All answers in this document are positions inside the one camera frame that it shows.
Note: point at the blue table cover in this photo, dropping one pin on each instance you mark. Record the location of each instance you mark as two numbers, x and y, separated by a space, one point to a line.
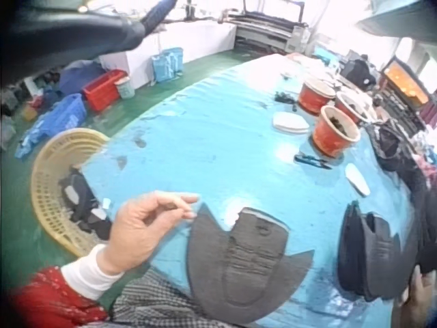
218 143

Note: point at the person's left hand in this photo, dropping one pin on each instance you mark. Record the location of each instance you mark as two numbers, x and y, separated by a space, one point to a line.
136 232

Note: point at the stack of white insole pieces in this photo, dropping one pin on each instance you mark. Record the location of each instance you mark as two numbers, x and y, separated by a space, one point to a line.
289 123

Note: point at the stack of dark shoe uppers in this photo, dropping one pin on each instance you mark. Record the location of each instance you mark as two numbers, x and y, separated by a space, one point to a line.
372 256

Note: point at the red plastic crate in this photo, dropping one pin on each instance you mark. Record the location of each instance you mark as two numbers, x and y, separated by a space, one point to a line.
102 89

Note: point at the glowing heating oven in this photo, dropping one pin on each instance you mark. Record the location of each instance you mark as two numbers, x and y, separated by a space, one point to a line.
406 82

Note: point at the black thread snips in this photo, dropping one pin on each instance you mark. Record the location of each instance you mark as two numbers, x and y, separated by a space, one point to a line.
311 161

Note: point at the green plastic bucket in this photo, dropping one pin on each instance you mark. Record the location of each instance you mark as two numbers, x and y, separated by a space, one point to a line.
125 88

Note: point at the grey conveyor machine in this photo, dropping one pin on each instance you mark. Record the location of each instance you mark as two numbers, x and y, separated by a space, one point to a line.
266 27

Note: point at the heap of dark fabric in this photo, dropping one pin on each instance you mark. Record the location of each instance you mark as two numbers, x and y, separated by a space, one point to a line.
396 150

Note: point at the person's right hand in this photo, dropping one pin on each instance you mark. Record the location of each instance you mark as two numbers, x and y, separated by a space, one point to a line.
421 300

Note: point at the white insole piece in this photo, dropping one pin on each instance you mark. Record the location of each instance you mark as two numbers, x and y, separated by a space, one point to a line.
356 179

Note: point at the dark blue bag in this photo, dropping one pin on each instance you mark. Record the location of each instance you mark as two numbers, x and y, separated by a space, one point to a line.
80 77

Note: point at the red paper cup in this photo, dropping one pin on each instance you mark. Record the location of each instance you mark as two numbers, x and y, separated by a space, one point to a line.
314 97
333 136
350 109

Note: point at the blue plastic basket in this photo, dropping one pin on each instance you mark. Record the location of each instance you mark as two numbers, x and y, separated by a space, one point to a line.
58 119

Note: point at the yellow plastic basket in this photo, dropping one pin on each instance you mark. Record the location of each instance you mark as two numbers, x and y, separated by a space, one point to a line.
51 191

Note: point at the small white scrap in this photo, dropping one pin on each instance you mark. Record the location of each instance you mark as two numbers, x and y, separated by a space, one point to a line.
106 204

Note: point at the heap of dark shoe parts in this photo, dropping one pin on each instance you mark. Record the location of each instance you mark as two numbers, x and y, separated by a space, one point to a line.
83 201

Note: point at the person's right fingers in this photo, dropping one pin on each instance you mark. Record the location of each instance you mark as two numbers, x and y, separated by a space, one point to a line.
414 287

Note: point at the light blue sacks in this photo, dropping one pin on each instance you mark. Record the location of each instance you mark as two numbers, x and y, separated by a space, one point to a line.
167 65

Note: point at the grey shoe upper piece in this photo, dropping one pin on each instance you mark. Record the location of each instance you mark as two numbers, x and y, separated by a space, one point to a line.
239 266

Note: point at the heap of small dark scraps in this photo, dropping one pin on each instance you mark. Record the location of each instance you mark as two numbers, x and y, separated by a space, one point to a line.
285 97

